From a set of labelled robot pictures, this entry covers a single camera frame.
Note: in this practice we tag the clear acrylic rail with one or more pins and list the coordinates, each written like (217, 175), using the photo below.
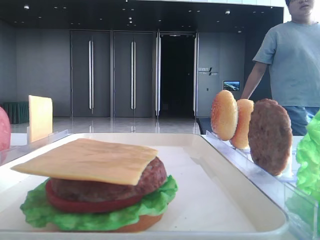
(15, 152)
(302, 209)

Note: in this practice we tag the standing orange bun slice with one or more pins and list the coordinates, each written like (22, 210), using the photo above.
(240, 138)

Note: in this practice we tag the standing golden bun top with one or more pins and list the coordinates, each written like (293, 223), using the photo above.
(224, 115)

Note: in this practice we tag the small wall display screen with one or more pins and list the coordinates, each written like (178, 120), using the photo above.
(233, 86)

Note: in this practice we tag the cream rectangular serving tray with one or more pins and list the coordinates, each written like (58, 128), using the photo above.
(214, 201)

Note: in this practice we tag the right clear acrylic rail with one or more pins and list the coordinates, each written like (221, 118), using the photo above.
(302, 209)

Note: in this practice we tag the man in grey t-shirt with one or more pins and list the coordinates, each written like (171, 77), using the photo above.
(291, 53)

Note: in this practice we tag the green skirted background table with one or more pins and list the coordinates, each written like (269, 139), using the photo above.
(18, 112)

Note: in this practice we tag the standing orange cheese slice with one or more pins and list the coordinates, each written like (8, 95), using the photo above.
(40, 117)

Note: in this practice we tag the standing brown meat patty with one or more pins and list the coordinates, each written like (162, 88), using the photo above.
(270, 136)

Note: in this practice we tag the left clear acrylic rail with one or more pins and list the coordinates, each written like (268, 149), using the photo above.
(15, 152)

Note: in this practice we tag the standing red tomato slice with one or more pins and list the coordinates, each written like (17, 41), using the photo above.
(5, 130)

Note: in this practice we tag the dark double door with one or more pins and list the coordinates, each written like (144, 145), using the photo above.
(112, 74)

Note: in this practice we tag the brown meat patty on tray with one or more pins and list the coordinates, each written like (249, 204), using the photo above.
(153, 177)

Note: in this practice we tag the green lettuce leaf on tray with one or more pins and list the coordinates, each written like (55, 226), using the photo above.
(37, 209)

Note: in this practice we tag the bottom bun slice on tray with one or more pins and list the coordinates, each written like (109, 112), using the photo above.
(103, 222)

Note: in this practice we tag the orange cheese slice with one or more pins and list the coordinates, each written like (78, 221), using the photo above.
(40, 117)
(92, 160)

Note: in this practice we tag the standing green lettuce leaf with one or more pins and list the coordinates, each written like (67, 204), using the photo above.
(308, 156)

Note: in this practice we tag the red tomato slice on tray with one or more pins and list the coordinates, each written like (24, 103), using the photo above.
(82, 207)

